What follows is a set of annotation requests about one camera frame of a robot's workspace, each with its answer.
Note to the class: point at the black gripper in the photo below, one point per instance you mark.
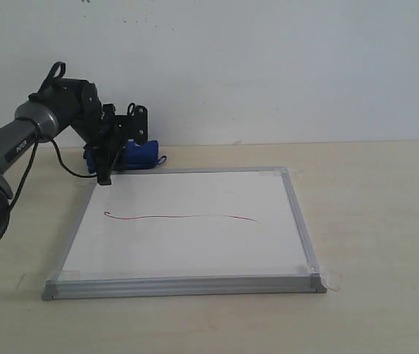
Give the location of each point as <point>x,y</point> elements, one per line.
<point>107,133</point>

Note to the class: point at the blue cloth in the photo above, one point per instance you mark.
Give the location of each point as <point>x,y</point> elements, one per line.
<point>137,157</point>

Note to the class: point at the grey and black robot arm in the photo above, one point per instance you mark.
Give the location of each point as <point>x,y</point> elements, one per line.
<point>59,103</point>

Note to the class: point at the clear tape front left corner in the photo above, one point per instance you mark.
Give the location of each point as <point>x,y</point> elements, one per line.
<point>32,281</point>

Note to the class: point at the clear tape corner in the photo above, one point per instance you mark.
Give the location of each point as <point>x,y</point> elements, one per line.
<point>32,281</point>
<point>331,280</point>

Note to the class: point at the clear tape front right corner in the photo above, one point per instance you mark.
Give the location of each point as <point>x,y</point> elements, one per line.
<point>331,280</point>

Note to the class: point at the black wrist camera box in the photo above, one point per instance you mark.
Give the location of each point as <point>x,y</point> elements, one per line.
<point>133,125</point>

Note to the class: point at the white board with aluminium frame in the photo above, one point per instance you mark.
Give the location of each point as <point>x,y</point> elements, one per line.
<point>188,232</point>

